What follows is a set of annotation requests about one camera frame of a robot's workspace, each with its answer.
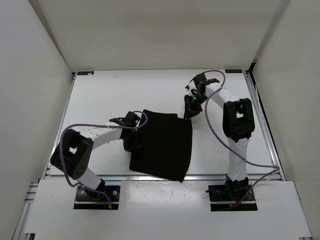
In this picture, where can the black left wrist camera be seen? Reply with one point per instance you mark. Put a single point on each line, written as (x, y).
(130, 121)

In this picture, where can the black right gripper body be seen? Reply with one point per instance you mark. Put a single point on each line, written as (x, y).
(198, 100)

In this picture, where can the blue right corner label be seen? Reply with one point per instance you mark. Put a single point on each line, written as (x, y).
(233, 71)

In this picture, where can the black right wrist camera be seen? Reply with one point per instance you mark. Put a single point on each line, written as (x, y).
(199, 82)

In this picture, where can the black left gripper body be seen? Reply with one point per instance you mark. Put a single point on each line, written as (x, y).
(132, 140)

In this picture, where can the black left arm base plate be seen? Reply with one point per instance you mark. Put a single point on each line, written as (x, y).
(88, 200)

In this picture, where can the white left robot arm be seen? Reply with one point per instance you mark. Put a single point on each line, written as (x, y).
(74, 150)

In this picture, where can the white front cover board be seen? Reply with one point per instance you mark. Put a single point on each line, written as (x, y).
(155, 210)

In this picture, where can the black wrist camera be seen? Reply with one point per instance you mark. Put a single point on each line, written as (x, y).
(199, 82)
(130, 121)

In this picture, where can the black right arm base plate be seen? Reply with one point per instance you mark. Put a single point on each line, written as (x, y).
(223, 201)

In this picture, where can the aluminium frame rail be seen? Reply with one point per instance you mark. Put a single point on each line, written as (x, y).
(62, 101)
(263, 122)

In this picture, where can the aluminium left frame rail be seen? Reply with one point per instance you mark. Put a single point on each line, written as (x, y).
(62, 101)

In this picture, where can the black skirt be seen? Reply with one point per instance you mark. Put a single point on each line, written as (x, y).
(165, 146)

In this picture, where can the blue corner label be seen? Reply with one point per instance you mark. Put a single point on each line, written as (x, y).
(233, 71)
(85, 73)

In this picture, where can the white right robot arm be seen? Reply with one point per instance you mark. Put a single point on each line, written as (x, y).
(237, 124)

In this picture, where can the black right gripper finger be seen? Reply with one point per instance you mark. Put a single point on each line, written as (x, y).
(193, 112)
(187, 105)

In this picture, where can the blue left corner label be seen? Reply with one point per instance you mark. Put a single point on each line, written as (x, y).
(85, 73)

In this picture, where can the aluminium right frame rail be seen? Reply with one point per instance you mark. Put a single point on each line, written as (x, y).
(263, 122)

